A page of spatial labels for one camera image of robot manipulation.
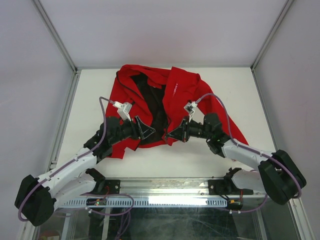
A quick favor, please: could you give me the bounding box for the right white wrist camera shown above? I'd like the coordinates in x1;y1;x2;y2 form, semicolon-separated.
184;101;198;123

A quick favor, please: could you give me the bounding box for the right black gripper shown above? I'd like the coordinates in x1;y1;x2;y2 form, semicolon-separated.
166;115;212;143

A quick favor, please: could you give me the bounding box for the red zip jacket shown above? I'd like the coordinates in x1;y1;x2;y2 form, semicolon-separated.
110;64;247;159

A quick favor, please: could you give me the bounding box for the slotted cable duct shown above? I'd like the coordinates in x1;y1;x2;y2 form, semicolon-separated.
59;195;228;209

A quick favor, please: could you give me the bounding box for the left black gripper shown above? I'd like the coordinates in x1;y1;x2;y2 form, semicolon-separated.
110;115;155;146

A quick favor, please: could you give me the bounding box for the aluminium frame post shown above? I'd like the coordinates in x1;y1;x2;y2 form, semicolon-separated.
250;0;296;72
31;0;78;73

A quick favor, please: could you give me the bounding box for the right aluminium frame post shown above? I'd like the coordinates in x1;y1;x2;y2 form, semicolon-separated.
250;0;296;72

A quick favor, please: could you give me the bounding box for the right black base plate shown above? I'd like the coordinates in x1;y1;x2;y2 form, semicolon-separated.
208;179;254;196

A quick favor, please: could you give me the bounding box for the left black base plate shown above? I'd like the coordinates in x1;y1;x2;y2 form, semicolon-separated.
94;179;121;196

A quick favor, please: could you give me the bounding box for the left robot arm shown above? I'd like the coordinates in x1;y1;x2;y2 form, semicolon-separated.
14;116;156;227

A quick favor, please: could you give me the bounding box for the aluminium mounting rail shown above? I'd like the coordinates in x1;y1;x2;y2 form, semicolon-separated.
31;176;300;201

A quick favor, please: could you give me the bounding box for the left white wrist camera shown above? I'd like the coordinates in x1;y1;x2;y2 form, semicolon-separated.
113;101;132;121

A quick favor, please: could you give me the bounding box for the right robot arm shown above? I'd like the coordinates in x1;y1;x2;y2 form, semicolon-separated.
167;113;307;205

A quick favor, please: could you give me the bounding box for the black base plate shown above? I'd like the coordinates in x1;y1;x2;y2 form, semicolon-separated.
94;179;121;196
208;179;254;196

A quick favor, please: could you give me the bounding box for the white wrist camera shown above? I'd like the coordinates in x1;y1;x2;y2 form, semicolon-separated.
184;101;198;123
113;101;132;121

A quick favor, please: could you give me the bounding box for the left aluminium frame post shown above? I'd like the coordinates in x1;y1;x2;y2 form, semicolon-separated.
31;0;78;73

